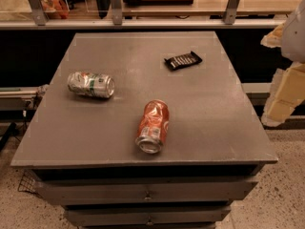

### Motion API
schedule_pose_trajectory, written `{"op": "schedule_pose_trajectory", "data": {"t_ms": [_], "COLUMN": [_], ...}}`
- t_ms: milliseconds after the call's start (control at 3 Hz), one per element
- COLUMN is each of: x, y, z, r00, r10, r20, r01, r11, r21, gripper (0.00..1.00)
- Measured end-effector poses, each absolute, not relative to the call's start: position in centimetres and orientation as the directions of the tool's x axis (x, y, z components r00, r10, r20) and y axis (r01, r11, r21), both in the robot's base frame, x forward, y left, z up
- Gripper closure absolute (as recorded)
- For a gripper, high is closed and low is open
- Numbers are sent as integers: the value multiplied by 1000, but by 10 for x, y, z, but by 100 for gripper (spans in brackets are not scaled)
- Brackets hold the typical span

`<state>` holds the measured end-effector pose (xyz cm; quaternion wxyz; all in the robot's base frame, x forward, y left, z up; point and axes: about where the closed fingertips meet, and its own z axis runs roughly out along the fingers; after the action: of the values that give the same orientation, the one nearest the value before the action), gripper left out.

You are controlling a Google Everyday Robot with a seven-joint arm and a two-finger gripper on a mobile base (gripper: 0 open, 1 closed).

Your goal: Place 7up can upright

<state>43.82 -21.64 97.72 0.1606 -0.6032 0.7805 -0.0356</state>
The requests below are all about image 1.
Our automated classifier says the metal bracket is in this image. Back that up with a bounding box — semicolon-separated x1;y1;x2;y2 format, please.
28;0;49;26
111;0;123;26
222;0;240;25

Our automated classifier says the black snack bar wrapper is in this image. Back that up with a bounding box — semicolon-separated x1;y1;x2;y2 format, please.
164;51;203;71

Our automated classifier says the upper grey drawer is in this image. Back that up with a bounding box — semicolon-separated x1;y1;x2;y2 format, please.
34;177;257;205

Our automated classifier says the right metal bracket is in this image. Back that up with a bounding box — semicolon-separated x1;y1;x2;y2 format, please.
222;0;240;25

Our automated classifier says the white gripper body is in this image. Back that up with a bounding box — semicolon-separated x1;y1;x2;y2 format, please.
281;0;305;63

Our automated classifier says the left metal bracket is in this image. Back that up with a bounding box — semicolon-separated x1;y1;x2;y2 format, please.
28;0;49;26

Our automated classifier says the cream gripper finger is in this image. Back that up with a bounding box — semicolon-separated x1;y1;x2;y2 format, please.
261;63;305;127
260;24;284;48

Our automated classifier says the grey drawer cabinet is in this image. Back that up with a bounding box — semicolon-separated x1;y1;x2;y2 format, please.
11;31;277;229

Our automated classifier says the crushed orange soda can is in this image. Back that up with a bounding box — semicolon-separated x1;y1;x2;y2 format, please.
135;99;170;154

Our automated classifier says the grey drawer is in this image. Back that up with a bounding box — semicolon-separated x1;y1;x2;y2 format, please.
65;206;231;227
34;177;257;205

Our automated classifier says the green silver 7up can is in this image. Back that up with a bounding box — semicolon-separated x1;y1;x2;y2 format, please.
67;72;114;98

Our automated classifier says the orange snack bag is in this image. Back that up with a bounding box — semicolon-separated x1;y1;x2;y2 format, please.
40;0;69;19

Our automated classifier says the wire mesh basket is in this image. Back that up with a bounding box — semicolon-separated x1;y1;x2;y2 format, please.
17;171;37;195

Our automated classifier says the middle metal bracket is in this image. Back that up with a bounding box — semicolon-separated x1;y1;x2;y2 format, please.
111;0;123;26

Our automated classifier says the metal shelf rail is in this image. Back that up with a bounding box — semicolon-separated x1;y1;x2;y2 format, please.
0;19;284;31

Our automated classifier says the lower grey drawer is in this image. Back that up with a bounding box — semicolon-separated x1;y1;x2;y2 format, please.
65;206;231;227

